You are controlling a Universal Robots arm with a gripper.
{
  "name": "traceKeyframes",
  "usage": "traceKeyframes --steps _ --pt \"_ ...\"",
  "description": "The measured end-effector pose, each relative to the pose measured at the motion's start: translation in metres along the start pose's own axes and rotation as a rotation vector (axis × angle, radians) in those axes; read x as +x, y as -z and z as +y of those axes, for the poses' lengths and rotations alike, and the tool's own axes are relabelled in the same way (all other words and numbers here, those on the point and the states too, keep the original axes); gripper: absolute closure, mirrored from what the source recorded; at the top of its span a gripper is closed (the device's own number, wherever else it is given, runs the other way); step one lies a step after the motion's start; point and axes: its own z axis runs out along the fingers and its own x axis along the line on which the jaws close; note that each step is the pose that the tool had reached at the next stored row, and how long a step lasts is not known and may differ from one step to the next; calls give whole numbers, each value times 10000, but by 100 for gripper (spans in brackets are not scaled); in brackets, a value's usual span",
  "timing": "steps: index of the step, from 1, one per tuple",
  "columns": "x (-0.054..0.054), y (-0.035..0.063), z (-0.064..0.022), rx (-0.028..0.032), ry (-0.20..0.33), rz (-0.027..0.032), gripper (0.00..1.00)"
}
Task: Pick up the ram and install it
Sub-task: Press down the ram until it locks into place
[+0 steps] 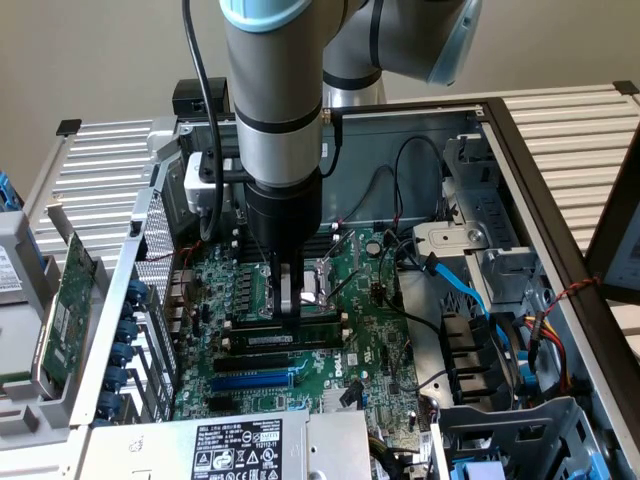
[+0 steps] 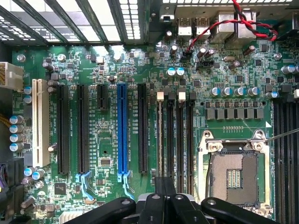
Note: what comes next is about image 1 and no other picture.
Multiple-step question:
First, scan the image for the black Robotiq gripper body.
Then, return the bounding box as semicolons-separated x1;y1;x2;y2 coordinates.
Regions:
243;169;324;264

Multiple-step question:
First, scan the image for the green RAM stick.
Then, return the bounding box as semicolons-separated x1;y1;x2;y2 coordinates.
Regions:
231;323;346;352

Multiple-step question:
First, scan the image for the silver CPU socket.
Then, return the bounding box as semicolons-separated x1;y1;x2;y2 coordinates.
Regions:
257;259;341;319

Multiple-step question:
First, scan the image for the long black expansion slot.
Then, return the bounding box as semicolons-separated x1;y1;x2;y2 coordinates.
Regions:
213;351;290;375

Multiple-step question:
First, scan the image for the metal socket cover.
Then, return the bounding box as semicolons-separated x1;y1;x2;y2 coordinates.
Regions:
312;229;360;301

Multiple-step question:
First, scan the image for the thin metal locking lever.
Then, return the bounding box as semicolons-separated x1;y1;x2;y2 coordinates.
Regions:
327;263;369;304

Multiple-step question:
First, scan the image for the blue expansion slot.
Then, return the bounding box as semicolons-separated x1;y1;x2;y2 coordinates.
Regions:
209;372;294;395

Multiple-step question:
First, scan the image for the green Dell motherboard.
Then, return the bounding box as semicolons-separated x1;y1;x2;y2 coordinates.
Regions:
172;225;432;441

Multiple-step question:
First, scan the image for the small silver heat sink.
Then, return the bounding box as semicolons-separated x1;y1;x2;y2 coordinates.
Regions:
321;387;362;412

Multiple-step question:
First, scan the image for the open metal PC case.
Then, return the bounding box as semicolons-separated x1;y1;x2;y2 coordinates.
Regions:
69;97;640;480

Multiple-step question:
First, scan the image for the black box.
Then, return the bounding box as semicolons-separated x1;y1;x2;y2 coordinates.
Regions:
172;78;232;121

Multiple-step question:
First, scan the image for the black plastic fan shroud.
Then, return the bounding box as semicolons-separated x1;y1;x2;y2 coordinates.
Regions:
438;312;516;407

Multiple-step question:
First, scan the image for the silver power supply with label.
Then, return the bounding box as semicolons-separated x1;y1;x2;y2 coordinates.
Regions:
84;409;374;480

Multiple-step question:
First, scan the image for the silver metal disk bay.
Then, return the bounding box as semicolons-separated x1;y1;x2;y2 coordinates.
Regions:
412;132;551;321

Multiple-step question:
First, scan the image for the green graphics card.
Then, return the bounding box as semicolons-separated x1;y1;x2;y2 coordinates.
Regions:
30;199;100;400

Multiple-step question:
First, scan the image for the blue plastic fan clip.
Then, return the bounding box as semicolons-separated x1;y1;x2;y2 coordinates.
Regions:
516;349;540;397

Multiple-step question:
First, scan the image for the grey perforated drive cage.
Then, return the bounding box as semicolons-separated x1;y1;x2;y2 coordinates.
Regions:
432;397;609;480

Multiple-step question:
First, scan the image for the grey parts rack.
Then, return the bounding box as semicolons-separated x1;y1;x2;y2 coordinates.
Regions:
0;208;119;451

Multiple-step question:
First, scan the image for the blue plastic holder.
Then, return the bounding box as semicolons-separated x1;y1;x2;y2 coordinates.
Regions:
0;169;25;214

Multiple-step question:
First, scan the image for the silver disk drive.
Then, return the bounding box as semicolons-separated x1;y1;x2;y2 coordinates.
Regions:
0;243;32;306

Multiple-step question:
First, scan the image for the black framed panel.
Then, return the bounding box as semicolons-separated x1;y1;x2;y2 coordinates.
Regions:
583;144;640;305

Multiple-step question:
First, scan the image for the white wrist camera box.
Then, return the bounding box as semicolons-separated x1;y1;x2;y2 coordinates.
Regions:
183;151;237;212

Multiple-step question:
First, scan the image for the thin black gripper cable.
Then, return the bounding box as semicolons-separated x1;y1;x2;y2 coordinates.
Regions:
319;107;345;177

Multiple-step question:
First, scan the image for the low looped black wire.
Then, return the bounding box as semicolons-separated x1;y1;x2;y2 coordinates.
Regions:
344;164;400;224

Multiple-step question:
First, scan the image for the red black twisted wire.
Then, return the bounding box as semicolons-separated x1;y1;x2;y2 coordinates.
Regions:
542;277;601;321
134;239;206;266

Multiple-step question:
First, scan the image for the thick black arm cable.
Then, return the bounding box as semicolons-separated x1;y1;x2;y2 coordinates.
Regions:
181;0;225;241

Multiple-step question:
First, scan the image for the thick long black wire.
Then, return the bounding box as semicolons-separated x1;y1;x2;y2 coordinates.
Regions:
377;227;444;335

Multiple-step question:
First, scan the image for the tall looped black wire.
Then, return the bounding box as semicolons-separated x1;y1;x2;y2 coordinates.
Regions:
392;135;448;224

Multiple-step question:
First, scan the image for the blue SATA wire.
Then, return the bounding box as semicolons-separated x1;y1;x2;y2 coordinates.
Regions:
422;252;511;361

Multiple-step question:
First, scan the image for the blue plastic drive rail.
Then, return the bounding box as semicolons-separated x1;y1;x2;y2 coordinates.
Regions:
582;439;611;480
452;459;506;480

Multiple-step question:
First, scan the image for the yellow red orange wire bundle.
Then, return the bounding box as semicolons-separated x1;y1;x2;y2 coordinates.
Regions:
522;309;574;396

